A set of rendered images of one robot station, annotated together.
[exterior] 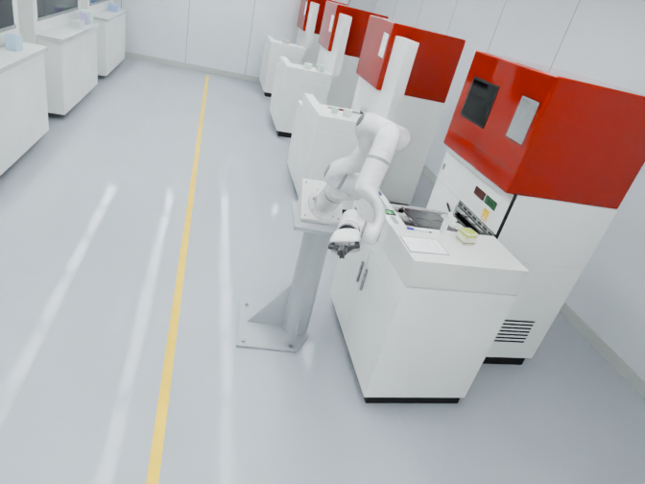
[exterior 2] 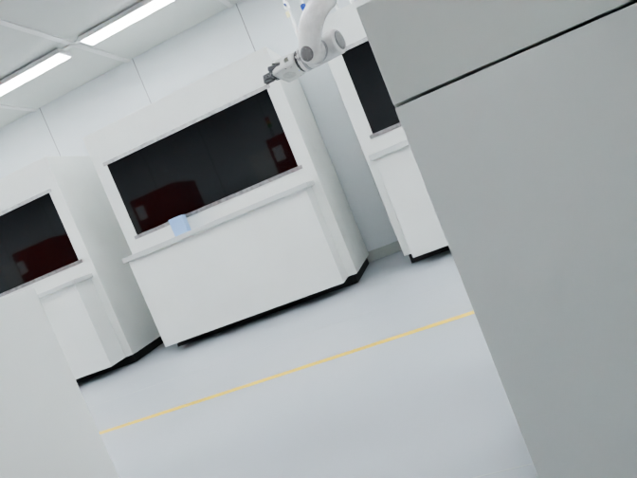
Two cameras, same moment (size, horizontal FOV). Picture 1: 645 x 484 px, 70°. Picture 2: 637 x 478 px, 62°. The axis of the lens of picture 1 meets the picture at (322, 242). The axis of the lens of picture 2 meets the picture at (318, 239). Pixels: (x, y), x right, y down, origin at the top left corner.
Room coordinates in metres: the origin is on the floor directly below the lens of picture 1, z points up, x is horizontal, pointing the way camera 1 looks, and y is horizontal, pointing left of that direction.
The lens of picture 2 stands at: (2.29, -1.75, 0.74)
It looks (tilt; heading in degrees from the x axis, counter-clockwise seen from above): 4 degrees down; 122
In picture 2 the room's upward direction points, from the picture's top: 22 degrees counter-clockwise
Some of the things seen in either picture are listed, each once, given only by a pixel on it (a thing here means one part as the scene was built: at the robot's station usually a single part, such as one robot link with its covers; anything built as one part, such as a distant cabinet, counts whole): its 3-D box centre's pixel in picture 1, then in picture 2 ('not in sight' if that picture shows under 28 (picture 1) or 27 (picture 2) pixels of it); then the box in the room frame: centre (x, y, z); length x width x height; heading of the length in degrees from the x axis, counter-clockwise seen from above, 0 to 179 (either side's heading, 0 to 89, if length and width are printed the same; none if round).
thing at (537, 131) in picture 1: (543, 126); not in sight; (2.85, -1.10, 1.52); 0.81 x 0.75 x 0.60; 18
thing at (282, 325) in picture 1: (289, 275); not in sight; (2.33, 0.14, 0.41); 0.51 x 0.44 x 0.82; 102
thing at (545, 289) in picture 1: (477, 280); not in sight; (2.86, -1.13, 0.41); 0.82 x 0.70 x 0.82; 18
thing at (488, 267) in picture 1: (453, 259); (477, 45); (2.11, -0.67, 0.89); 0.62 x 0.35 x 0.14; 108
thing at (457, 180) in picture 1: (466, 196); not in sight; (2.75, -0.80, 1.02); 0.81 x 0.03 x 0.40; 18
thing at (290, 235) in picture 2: not in sight; (228, 204); (-0.73, 1.94, 1.00); 1.80 x 1.08 x 2.00; 18
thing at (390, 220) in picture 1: (379, 213); not in sight; (2.46, -0.28, 0.89); 0.55 x 0.09 x 0.14; 18
